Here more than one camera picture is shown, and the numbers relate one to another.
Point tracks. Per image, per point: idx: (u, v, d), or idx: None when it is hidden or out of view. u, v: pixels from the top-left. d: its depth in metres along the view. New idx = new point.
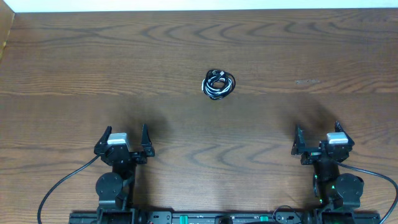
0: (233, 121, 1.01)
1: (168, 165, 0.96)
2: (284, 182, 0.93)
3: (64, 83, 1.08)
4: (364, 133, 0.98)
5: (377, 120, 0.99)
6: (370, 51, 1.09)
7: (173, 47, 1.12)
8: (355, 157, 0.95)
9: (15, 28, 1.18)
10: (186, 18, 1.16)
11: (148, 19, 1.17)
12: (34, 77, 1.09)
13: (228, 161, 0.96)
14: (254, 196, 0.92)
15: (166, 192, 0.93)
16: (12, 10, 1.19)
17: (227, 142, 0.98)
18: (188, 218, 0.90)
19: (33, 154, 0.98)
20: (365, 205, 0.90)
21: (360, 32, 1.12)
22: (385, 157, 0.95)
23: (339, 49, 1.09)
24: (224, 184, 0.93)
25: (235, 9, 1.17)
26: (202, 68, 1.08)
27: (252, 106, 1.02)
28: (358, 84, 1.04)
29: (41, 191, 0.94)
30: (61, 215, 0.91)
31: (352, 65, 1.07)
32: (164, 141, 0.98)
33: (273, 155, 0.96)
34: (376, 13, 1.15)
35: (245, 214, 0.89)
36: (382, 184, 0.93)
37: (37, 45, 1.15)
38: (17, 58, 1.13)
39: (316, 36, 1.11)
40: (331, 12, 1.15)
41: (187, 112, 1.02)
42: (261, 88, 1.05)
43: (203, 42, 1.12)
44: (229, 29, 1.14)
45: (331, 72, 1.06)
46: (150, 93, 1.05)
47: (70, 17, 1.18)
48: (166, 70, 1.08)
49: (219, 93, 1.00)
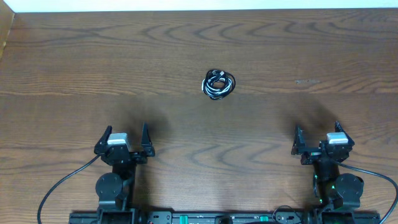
0: (233, 121, 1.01)
1: (168, 165, 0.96)
2: (284, 182, 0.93)
3: (64, 83, 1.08)
4: (364, 132, 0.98)
5: (377, 120, 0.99)
6: (370, 51, 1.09)
7: (173, 46, 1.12)
8: (354, 157, 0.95)
9: (15, 29, 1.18)
10: (186, 18, 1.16)
11: (148, 19, 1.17)
12: (34, 77, 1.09)
13: (228, 161, 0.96)
14: (254, 196, 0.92)
15: (166, 192, 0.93)
16: (12, 10, 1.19)
17: (227, 142, 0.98)
18: (188, 218, 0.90)
19: (32, 154, 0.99)
20: (365, 205, 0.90)
21: (360, 32, 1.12)
22: (385, 157, 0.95)
23: (339, 49, 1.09)
24: (224, 184, 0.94)
25: (235, 9, 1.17)
26: (202, 68, 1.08)
27: (252, 106, 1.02)
28: (359, 83, 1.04)
29: (41, 191, 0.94)
30: (61, 215, 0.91)
31: (353, 65, 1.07)
32: (164, 141, 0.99)
33: (273, 155, 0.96)
34: (375, 13, 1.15)
35: (245, 214, 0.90)
36: (382, 184, 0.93)
37: (38, 45, 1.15)
38: (17, 58, 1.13)
39: (316, 36, 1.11)
40: (331, 12, 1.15)
41: (187, 112, 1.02)
42: (261, 88, 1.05)
43: (203, 42, 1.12)
44: (229, 30, 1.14)
45: (331, 72, 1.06)
46: (150, 93, 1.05)
47: (70, 17, 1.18)
48: (166, 70, 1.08)
49: (219, 93, 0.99)
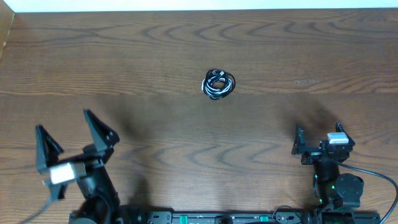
0: (233, 121, 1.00)
1: (169, 165, 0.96)
2: (284, 182, 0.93)
3: (64, 83, 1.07)
4: (364, 133, 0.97)
5: (377, 121, 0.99)
6: (372, 51, 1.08)
7: (173, 46, 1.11)
8: (354, 157, 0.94)
9: (15, 29, 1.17)
10: (186, 18, 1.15)
11: (148, 20, 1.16)
12: (33, 77, 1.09)
13: (228, 161, 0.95)
14: (254, 196, 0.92)
15: (167, 192, 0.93)
16: (12, 10, 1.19)
17: (227, 142, 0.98)
18: (188, 218, 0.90)
19: (32, 154, 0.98)
20: (365, 205, 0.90)
21: (362, 32, 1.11)
22: (385, 157, 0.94)
23: (339, 49, 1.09)
24: (224, 184, 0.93)
25: (235, 9, 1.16)
26: (202, 68, 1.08)
27: (252, 106, 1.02)
28: (359, 83, 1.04)
29: (41, 192, 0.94)
30: (61, 214, 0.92)
31: (354, 65, 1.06)
32: (163, 141, 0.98)
33: (273, 155, 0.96)
34: (377, 13, 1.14)
35: (245, 214, 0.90)
36: (383, 185, 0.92)
37: (37, 45, 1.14)
38: (16, 59, 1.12)
39: (316, 36, 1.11)
40: (331, 12, 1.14)
41: (188, 113, 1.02)
42: (261, 88, 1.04)
43: (202, 42, 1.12)
44: (229, 30, 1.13)
45: (333, 72, 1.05)
46: (151, 93, 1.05)
47: (70, 17, 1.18)
48: (166, 70, 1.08)
49: (219, 93, 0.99)
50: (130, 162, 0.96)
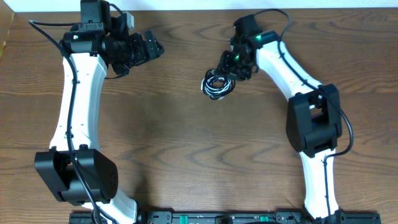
0: (232, 122, 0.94)
1: (168, 165, 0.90)
2: (284, 182, 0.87)
3: (58, 84, 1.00)
4: (367, 132, 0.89)
5: (386, 119, 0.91)
6: (382, 49, 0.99)
7: (172, 46, 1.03)
8: (354, 157, 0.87)
9: (15, 28, 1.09)
10: (186, 18, 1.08)
11: (148, 19, 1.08)
12: (18, 75, 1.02)
13: (228, 161, 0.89)
14: (254, 196, 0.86)
15: (165, 192, 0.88)
16: (12, 9, 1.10)
17: (227, 142, 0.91)
18: (188, 218, 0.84)
19: (22, 153, 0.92)
20: (365, 205, 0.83)
21: (372, 31, 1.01)
22: (392, 157, 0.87)
23: (347, 46, 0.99)
24: (224, 184, 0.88)
25: (238, 9, 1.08)
26: (202, 67, 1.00)
27: (252, 106, 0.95)
28: (367, 85, 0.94)
29: (25, 192, 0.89)
30: (46, 214, 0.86)
31: (362, 65, 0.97)
32: (157, 141, 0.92)
33: (273, 155, 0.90)
34: (390, 11, 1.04)
35: (245, 214, 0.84)
36: (391, 187, 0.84)
37: (32, 45, 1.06)
38: (15, 59, 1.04)
39: (322, 35, 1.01)
40: (341, 10, 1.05)
41: (187, 112, 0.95)
42: (260, 88, 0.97)
43: (202, 41, 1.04)
44: (229, 29, 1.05)
45: (340, 71, 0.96)
46: (151, 93, 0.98)
47: (69, 17, 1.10)
48: (166, 70, 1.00)
49: (219, 93, 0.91)
50: (123, 161, 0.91)
